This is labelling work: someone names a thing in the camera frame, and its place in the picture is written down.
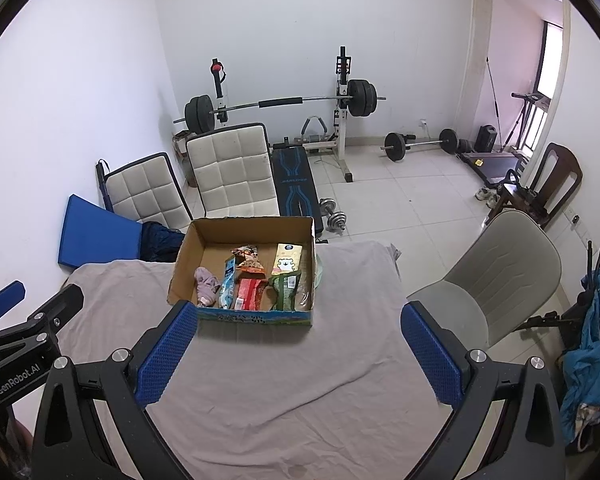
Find brown wooden chair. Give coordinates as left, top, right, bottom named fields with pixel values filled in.
left=492, top=142, right=583, bottom=228

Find blue hanging garment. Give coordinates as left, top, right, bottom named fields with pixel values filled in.
left=562, top=269, right=600, bottom=406

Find window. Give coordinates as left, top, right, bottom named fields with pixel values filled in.
left=522, top=20, right=566, bottom=156

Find black poles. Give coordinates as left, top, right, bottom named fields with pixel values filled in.
left=577, top=241, right=600, bottom=306

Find cardboard box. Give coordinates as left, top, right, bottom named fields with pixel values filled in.
left=167, top=216, right=317, bottom=328

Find black treadmill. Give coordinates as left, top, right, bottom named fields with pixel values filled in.
left=461, top=92, right=551, bottom=186

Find grey bench leg attachment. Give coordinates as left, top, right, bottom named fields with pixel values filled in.
left=300, top=116, right=337, bottom=150

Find black metal stand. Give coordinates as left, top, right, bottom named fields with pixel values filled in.
left=525, top=310, right=581, bottom=331

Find orange snack packet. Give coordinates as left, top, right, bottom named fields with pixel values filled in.
left=230, top=245, right=267, bottom=281

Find grey padded chair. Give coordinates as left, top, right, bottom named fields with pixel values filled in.
left=405, top=210, right=563, bottom=351

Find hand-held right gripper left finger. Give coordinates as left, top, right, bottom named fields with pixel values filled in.
left=30, top=300, right=199, bottom=480

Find person's left forearm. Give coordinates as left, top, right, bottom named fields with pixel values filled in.
left=0, top=410, right=35, bottom=480

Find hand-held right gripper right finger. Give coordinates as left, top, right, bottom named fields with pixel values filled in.
left=400, top=301, right=567, bottom=480

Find dark blue garment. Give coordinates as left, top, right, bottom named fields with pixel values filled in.
left=141, top=220, right=186, bottom=263

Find small barbell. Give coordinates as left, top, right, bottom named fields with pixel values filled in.
left=380, top=128, right=460, bottom=162

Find black speaker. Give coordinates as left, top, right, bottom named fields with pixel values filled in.
left=476, top=125, right=500, bottom=153

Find barbell with black plates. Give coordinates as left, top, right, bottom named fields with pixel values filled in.
left=173, top=79, right=387, bottom=132

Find red snack packet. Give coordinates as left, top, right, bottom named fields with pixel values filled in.
left=230, top=278, right=270, bottom=312

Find white barbell rack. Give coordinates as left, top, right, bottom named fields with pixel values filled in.
left=210, top=46, right=356, bottom=183

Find white padded chair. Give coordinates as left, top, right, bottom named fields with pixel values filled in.
left=185, top=122, right=281, bottom=220
left=102, top=152, right=193, bottom=233

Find green snack packet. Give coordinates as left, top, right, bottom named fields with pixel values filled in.
left=271, top=270, right=302, bottom=311

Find black blue stick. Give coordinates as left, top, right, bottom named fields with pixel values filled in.
left=96, top=160, right=112, bottom=211

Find blue white snack packet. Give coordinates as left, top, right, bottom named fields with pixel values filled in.
left=219, top=255, right=238, bottom=309

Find grey tablecloth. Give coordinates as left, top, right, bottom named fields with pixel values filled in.
left=55, top=240, right=453, bottom=480

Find blue foam mat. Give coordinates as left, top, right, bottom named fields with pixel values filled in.
left=57, top=195, right=145, bottom=268

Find yellow tissue pack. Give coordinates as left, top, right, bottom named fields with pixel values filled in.
left=271, top=243, right=303, bottom=277

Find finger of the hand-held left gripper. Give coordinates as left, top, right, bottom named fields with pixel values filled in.
left=0, top=280, right=26, bottom=336
left=26, top=284, right=85, bottom=343

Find black blue weight bench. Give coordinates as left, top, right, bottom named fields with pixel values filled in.
left=271, top=149, right=326, bottom=238

